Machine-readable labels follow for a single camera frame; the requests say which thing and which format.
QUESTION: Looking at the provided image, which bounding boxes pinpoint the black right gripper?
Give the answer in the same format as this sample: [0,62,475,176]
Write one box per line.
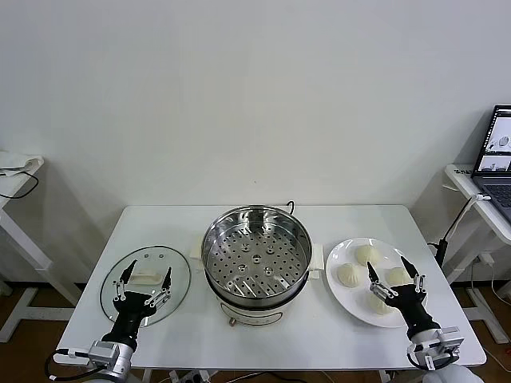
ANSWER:
[366,255,441,333]

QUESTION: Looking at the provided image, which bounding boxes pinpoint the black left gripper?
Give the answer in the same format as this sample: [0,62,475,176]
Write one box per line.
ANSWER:
[101,259,173,345]

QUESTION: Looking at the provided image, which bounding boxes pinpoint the white steamed baozi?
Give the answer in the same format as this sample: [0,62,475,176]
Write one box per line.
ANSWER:
[337,263,365,287]
[385,266,413,286]
[354,244,384,267]
[366,293,398,317]

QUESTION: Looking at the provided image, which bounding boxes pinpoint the round glass pot lid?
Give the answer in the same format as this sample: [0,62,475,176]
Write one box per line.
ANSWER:
[99,245,192,329]

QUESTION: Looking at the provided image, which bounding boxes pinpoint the steel steamer pot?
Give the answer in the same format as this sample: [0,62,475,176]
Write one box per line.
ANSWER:
[189,235,324,329]

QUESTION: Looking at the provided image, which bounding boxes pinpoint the stainless steel steamer basket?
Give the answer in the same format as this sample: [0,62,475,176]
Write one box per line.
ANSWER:
[200,204,313,306]

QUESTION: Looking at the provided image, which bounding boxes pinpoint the white round plate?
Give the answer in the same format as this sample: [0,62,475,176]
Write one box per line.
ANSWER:
[325,238,429,329]

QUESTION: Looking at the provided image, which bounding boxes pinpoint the white power strip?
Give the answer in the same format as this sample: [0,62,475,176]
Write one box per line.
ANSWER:
[169,369,219,383]

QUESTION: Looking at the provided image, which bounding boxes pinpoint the white laptop side table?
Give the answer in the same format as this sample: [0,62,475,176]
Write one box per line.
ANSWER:
[442,163,511,344]

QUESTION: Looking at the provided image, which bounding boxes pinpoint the grey open laptop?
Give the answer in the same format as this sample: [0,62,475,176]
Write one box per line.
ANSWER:
[470,104,511,223]

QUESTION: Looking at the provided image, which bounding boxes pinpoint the white side table with cloth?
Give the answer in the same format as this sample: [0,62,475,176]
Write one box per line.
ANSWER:
[0,153,81,344]

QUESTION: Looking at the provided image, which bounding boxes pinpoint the white crumpled cloth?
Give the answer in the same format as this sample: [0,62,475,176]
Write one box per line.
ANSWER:
[0,150,44,176]

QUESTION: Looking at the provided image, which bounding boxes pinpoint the laptop charger cable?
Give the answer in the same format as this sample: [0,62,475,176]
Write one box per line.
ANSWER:
[443,193,493,243]

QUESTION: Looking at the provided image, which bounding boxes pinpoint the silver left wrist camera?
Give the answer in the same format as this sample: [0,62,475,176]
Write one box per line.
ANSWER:
[53,340,121,367]

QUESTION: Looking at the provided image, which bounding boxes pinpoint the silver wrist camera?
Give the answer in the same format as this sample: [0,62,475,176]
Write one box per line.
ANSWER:
[435,326,466,360]
[53,340,121,367]

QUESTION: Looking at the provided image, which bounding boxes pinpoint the black right camera cable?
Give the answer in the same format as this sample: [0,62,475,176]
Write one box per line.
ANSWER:
[406,346,426,370]

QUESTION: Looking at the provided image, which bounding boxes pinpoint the black camera cable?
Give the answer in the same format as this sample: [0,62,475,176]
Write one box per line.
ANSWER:
[406,346,426,370]
[43,349,91,382]

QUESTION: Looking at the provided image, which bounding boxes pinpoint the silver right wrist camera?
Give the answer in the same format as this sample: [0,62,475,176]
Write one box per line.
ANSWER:
[435,326,466,360]

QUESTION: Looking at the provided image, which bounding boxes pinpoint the black left camera cable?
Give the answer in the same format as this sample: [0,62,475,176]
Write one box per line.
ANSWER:
[43,349,91,382]

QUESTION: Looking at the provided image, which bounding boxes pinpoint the thin black cable loop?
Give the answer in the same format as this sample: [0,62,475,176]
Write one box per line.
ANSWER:
[0,167,40,199]

